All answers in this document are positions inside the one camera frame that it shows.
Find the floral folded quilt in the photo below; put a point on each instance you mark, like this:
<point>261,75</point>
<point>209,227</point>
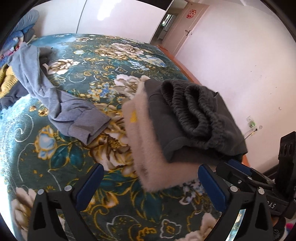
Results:
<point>14,40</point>

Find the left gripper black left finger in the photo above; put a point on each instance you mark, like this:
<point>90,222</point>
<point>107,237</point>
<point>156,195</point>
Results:
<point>44,221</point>

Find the mustard yellow knit sweater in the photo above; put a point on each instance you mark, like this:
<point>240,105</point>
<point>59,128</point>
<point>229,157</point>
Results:
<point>7,80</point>

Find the pink fluffy folded garment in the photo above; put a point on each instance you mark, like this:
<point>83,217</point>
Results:
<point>154,171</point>

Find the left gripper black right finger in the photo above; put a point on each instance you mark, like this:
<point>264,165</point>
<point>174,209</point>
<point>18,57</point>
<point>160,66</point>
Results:
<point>229,200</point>

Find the dark grey sweatpants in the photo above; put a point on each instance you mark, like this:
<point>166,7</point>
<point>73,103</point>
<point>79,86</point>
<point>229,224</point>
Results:
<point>192,123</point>

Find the white black wardrobe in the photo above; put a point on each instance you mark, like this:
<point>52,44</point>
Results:
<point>127,19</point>

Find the beige door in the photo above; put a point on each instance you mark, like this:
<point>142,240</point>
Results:
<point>178,24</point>

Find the navy blue garment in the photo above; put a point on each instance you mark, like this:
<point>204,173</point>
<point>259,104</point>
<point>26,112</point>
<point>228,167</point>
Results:
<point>16,92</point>

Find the blue-grey sweatshirt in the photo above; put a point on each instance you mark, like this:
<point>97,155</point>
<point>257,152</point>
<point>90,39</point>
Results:
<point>72,116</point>

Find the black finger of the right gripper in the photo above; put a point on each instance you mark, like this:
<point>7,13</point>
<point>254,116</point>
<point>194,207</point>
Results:
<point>252,173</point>
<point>237,178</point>

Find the right hand in glove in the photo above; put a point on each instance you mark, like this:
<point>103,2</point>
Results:
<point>281,227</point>

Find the light blue folded quilt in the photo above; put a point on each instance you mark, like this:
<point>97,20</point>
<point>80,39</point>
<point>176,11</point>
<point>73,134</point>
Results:
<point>27,21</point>

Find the wall power socket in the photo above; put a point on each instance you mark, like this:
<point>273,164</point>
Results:
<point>251,122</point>

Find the teal floral bed blanket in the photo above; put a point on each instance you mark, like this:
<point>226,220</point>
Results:
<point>105,71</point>

